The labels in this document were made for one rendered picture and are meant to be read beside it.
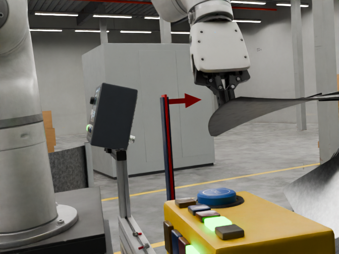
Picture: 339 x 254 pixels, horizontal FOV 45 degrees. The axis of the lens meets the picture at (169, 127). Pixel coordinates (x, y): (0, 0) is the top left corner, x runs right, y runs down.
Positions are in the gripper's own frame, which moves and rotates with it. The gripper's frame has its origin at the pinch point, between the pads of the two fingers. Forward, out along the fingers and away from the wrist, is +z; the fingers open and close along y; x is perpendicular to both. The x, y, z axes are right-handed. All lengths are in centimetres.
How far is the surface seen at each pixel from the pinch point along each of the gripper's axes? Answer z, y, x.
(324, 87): -158, 380, 484
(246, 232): 21.3, -15.7, -35.5
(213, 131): 3.2, -0.3, 8.5
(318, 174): 15.0, 14.1, -1.4
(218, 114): 2.6, -2.9, -2.4
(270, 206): 19.6, -10.5, -29.9
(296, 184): 16.0, 11.0, 1.3
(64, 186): -12, -33, 185
